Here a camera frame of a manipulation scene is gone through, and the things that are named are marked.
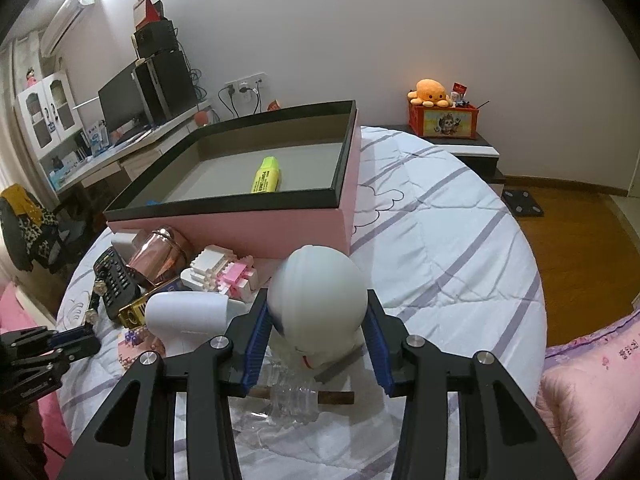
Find black computer tower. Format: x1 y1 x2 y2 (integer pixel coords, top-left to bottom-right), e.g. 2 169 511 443
132 50 199 126

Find pink pillow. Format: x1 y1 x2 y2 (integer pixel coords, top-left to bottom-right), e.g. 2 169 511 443
539 307 640 480

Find clear plastic bottle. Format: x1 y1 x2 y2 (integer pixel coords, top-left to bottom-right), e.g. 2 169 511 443
232 359 322 443

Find white air conditioner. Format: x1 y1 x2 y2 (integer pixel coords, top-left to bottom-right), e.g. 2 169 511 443
39 0 97 57

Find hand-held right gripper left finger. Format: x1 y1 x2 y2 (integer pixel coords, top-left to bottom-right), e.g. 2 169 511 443
52 290 273 480

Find white round toy head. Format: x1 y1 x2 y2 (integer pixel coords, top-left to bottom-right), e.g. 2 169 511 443
266 244 368 370

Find pink white block toy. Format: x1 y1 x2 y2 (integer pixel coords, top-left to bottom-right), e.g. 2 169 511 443
180 244 262 313

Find yellow highlighter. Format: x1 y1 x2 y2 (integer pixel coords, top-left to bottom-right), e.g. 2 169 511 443
251 156 282 194

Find black strap with gold beads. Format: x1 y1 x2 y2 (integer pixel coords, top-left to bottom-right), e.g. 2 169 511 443
84 269 110 333

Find blue white boxes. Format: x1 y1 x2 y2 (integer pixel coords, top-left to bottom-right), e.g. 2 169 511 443
84 120 109 157

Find black remote control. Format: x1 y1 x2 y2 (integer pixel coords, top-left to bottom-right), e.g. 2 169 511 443
93 247 144 320

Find red printed crate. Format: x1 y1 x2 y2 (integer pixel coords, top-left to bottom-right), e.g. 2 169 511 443
408 100 479 140

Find black office chair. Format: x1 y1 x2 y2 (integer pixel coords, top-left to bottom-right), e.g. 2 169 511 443
0 185 96 275

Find black computer monitor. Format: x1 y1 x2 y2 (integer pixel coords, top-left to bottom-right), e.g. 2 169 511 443
97 66 152 134

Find pink box with black rim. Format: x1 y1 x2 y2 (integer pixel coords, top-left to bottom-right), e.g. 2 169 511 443
103 100 362 257

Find black low bench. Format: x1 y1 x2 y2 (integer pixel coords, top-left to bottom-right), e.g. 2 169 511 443
385 124 507 197

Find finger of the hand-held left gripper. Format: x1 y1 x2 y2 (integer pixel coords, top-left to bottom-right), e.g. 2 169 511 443
0 337 102 408
0 326 97 357

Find black power cables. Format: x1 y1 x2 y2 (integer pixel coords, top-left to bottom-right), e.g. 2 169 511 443
216 84 264 122

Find red desk calendar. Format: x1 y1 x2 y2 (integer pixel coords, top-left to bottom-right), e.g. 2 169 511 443
132 0 167 32

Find orange octopus plush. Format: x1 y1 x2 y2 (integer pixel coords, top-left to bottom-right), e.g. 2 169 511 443
407 78 454 109

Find rose gold metal canister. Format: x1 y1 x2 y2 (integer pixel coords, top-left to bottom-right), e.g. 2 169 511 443
125 227 194 289

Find black speaker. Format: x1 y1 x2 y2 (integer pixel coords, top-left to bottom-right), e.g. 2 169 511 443
132 20 177 59

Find pink blanket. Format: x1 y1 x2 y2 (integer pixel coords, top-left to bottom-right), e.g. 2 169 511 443
0 280 76 480

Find white wall outlets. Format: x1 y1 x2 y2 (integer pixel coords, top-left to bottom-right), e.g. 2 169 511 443
224 74 269 94

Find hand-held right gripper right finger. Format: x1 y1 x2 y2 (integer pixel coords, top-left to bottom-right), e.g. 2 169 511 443
362 290 583 480

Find black floor scale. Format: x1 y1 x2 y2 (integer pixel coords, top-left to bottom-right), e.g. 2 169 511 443
502 187 544 219

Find gold black small box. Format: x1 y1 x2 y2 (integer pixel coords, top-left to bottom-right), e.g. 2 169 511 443
118 297 149 330

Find white desk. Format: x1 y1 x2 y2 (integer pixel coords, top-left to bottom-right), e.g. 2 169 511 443
54 105 222 201

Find leopard print cloth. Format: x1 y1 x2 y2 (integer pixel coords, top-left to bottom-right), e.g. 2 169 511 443
0 185 60 272

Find white glass door cabinet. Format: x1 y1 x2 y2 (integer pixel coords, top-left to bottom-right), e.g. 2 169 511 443
14 69 84 152

